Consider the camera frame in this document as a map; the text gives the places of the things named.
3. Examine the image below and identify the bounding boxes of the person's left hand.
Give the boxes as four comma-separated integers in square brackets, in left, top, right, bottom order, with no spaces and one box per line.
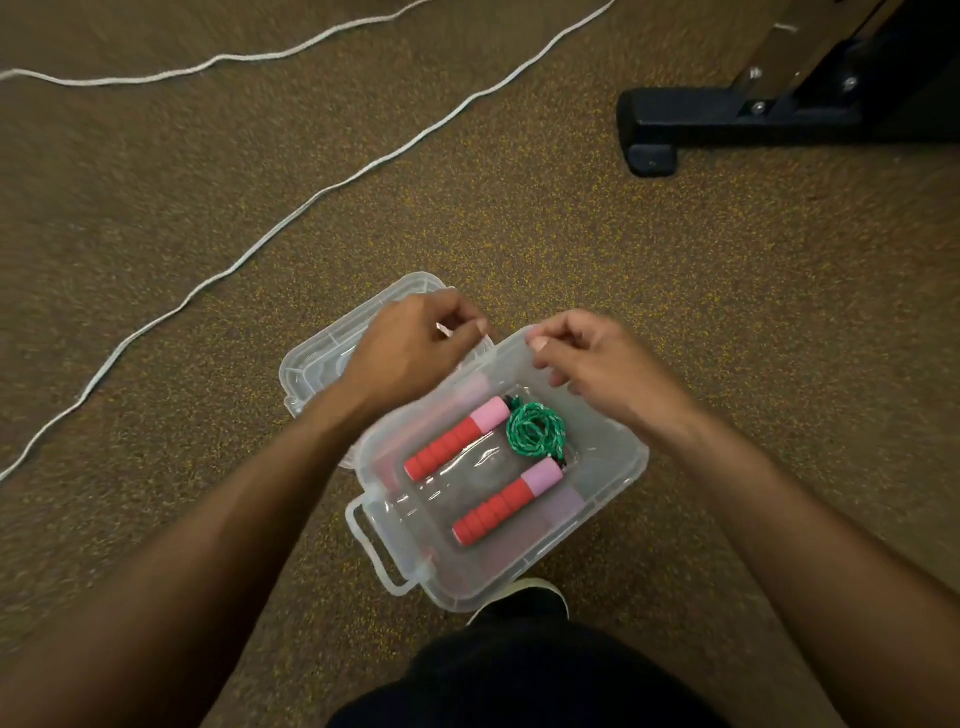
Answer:
[337,288,492,423]

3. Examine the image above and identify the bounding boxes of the person's right hand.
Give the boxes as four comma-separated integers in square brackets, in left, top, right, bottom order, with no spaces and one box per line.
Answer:
[524,309,703,452]

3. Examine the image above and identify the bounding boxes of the clear plastic storage box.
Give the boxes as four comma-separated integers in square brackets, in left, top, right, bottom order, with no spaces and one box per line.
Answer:
[345,324,651,615]

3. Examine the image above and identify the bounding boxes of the person's right forearm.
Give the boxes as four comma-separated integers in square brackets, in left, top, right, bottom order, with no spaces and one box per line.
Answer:
[658,408,960,728]

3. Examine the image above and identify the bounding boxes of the person's left forearm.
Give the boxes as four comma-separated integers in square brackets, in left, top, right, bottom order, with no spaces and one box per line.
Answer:
[0,381,376,728]

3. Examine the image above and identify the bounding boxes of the clear plastic box lid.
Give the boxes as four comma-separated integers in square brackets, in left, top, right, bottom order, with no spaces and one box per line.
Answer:
[279,271,497,471]

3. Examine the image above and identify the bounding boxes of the person's light shoe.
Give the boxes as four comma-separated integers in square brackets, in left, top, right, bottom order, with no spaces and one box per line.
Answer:
[466,577,570,628]

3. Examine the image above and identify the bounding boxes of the person's black trousers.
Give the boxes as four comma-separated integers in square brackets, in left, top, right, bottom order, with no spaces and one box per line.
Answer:
[328,592,730,728]

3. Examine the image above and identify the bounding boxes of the red pink handled jump rope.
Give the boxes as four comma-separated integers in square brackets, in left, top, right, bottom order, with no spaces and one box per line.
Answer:
[403,394,569,548]

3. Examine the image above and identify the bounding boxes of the white cord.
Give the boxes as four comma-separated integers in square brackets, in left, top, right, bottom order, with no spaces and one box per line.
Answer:
[0,0,618,485]
[0,0,435,88]

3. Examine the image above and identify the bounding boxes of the black exercise bench frame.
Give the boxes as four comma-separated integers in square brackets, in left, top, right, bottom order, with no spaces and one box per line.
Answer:
[616,0,960,178]

